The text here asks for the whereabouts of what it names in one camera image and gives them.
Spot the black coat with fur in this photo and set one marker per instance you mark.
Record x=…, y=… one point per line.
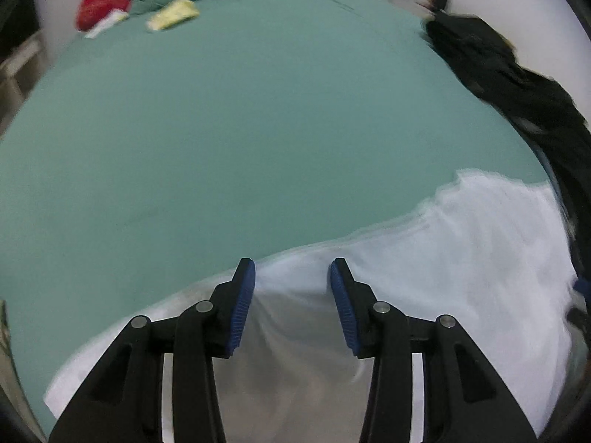
x=485, y=62

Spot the white small packet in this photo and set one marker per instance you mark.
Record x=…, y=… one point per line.
x=114, y=17

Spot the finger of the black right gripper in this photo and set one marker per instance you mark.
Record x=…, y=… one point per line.
x=582, y=286

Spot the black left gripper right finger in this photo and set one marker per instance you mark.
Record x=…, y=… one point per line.
x=466, y=400

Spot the yellow tissue pack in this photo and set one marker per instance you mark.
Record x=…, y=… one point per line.
x=174, y=13

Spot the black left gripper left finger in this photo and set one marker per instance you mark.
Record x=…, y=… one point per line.
x=120, y=400

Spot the green bed sheet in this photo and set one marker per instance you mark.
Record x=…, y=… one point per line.
x=143, y=162

